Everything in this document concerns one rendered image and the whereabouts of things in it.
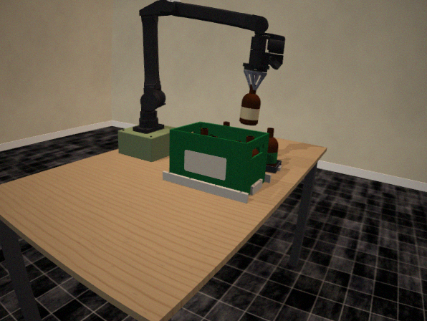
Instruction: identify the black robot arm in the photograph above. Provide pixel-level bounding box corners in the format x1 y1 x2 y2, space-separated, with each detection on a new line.
133 0 285 134

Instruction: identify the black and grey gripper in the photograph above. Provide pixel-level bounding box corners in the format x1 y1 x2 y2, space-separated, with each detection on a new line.
243 49 269 90

